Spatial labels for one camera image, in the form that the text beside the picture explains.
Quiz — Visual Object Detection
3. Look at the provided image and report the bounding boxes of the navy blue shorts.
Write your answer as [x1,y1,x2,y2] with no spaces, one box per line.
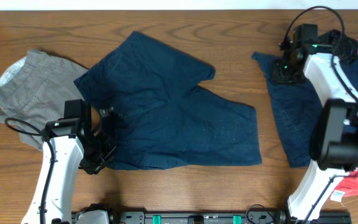
[75,32,262,170]

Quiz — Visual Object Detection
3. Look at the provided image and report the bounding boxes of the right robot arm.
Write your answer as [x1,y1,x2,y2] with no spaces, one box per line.
[270,24,358,223]

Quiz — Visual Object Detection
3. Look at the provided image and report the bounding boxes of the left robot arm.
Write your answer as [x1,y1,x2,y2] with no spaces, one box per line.
[22,100,116,224]

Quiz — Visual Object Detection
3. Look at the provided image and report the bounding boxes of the navy blue shirt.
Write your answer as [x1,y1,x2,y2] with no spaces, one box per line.
[252,52,358,167]

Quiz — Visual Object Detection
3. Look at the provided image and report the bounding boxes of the black patterned garment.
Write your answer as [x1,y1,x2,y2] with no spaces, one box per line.
[318,29,358,64]

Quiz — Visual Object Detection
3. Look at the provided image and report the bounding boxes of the grey folded shorts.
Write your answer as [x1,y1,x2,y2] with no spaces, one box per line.
[0,49,89,152]

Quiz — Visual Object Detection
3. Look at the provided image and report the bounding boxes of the right black cable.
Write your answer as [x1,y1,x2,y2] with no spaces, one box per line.
[283,5,358,224]

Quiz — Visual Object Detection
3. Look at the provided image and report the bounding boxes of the black cable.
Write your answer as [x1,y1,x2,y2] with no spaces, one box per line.
[283,5,358,224]
[4,117,57,224]

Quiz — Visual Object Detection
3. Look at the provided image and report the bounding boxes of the left black cable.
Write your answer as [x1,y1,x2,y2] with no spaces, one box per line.
[4,117,57,224]

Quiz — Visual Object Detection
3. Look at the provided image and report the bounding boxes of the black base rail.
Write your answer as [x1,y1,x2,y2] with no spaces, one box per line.
[71,203,352,224]

